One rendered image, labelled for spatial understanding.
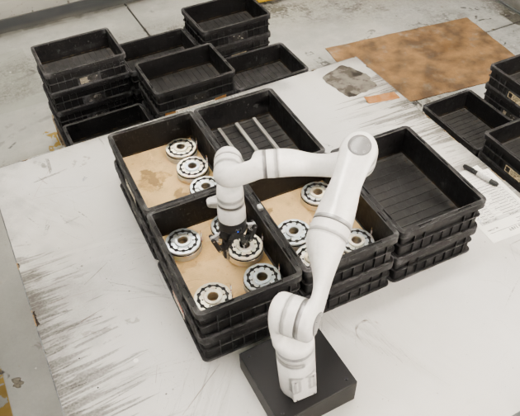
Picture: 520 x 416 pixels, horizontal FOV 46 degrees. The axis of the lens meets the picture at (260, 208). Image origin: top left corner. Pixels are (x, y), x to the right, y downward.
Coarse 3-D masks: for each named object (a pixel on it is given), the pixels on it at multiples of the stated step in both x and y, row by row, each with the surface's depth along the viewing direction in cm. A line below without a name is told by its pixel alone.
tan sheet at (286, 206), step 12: (288, 192) 195; (264, 204) 191; (276, 204) 191; (288, 204) 191; (300, 204) 191; (276, 216) 187; (288, 216) 187; (300, 216) 187; (312, 216) 187; (360, 228) 183
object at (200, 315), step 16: (208, 192) 181; (160, 208) 177; (256, 208) 176; (160, 240) 168; (288, 256) 165; (176, 272) 160; (272, 288) 156; (192, 304) 153; (224, 304) 153; (240, 304) 154
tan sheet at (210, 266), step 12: (192, 228) 185; (204, 228) 185; (204, 240) 181; (204, 252) 178; (216, 252) 178; (264, 252) 177; (180, 264) 175; (192, 264) 175; (204, 264) 175; (216, 264) 175; (228, 264) 174; (192, 276) 172; (204, 276) 172; (216, 276) 172; (228, 276) 172; (240, 276) 171; (192, 288) 169; (240, 288) 168
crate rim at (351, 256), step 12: (252, 192) 181; (360, 192) 181; (372, 204) 176; (384, 216) 173; (276, 228) 170; (384, 240) 166; (396, 240) 168; (348, 252) 164; (360, 252) 164; (372, 252) 166; (300, 264) 161; (312, 276) 161
